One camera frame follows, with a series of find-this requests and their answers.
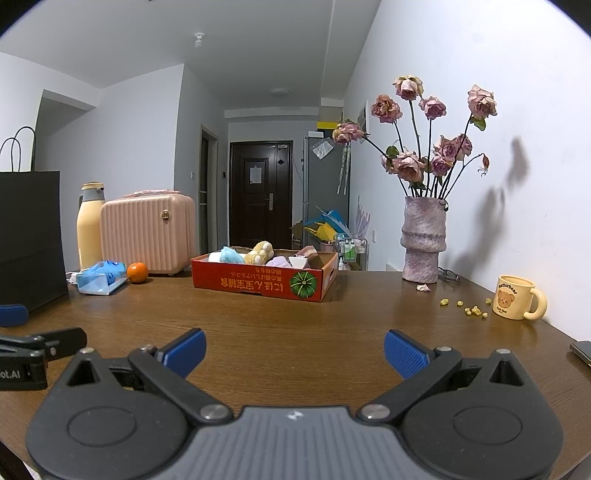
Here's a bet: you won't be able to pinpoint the white folded umbrella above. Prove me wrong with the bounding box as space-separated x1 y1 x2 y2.
337 138 354 195

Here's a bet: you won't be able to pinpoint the yellow shopping bag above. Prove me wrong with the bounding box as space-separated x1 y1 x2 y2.
305 222 340 241

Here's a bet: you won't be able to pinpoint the grey refrigerator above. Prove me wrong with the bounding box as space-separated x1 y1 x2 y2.
302 131 352 252

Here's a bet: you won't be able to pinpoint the metal trolley rack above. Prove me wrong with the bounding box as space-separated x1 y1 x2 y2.
333 233 369 272

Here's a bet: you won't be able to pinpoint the scattered yellow crumbs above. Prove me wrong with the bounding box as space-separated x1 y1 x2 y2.
438 298 494 319

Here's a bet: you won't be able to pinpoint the yellow plush toy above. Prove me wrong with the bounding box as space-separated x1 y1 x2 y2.
244 240 275 266

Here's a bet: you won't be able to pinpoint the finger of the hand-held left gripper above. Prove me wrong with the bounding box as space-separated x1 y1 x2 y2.
0 303 30 328
0 327 88 361

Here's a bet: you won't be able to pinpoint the orange-edged cardboard box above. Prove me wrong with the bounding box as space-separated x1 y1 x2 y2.
191 247 339 303

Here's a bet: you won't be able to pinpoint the pink ribbed suitcase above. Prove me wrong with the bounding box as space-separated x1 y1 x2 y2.
100 194 197 277

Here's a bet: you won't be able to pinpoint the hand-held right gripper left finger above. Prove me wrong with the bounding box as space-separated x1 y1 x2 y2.
58 328 234 423

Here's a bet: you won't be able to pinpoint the blue tissue pack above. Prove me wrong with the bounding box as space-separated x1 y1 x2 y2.
74 260 129 296

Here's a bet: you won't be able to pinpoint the yellow bear mug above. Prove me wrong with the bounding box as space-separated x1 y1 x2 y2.
492 274 549 320

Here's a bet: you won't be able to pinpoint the dark side door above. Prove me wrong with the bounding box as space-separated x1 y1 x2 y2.
198 124 220 250

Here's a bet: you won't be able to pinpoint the blue shopping bag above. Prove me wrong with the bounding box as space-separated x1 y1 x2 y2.
314 209 354 236

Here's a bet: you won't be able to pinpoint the pink wrapped packet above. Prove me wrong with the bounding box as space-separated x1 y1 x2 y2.
122 188 182 199

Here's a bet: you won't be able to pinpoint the yellow thermos bottle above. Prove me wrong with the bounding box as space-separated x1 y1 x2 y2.
76 182 106 271

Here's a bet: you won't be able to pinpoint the dark brown entrance door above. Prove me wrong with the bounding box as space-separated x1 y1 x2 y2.
229 141 294 250

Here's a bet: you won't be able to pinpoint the mottled purple vase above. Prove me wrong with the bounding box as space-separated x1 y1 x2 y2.
401 196 448 283

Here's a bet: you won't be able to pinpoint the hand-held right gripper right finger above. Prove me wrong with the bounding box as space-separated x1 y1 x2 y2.
355 329 532 423

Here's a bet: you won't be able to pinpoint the dried rose bouquet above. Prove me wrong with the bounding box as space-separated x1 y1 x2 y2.
332 74 498 201

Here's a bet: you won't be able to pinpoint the black paper bag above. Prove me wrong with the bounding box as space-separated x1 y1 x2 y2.
0 126 71 315

